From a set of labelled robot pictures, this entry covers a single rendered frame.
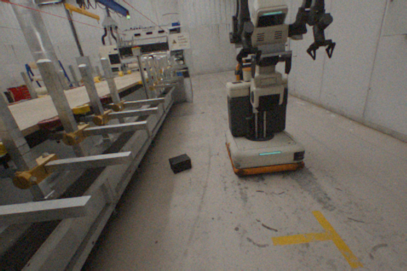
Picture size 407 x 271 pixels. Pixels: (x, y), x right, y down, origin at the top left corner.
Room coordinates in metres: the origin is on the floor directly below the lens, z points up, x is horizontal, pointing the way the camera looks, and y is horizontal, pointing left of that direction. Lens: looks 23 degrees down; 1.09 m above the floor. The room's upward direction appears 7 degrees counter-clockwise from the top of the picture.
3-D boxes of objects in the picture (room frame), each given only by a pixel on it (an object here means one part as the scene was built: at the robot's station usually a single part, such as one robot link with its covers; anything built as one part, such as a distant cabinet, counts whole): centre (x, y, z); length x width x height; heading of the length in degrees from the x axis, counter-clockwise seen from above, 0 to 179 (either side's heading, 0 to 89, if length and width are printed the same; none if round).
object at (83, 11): (6.93, 3.08, 2.65); 1.71 x 0.09 x 0.32; 179
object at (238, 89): (1.88, -0.55, 0.59); 0.55 x 0.34 x 0.83; 89
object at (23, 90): (8.23, 7.05, 0.41); 0.76 x 0.48 x 0.81; 6
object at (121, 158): (0.59, 0.47, 0.80); 0.43 x 0.03 x 0.04; 89
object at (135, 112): (1.09, 0.46, 0.83); 0.43 x 0.03 x 0.04; 89
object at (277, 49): (1.50, -0.54, 0.99); 0.28 x 0.16 x 0.22; 89
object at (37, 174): (0.57, 0.56, 0.80); 0.14 x 0.06 x 0.05; 179
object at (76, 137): (0.82, 0.56, 0.83); 0.14 x 0.06 x 0.05; 179
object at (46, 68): (0.80, 0.56, 0.90); 0.04 x 0.04 x 0.48; 89
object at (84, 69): (1.05, 0.55, 0.87); 0.04 x 0.04 x 0.48; 89
